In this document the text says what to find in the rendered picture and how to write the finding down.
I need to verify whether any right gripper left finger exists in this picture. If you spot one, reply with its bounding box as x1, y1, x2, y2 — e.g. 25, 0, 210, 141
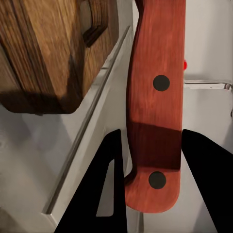
54, 129, 128, 233

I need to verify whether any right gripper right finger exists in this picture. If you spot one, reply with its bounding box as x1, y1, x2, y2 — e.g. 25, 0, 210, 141
181, 129, 233, 233

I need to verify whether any parer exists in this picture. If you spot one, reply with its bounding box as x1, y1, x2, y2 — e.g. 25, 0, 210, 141
124, 0, 186, 213

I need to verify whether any cutting board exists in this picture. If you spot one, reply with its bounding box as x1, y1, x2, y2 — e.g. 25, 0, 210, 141
0, 0, 119, 115

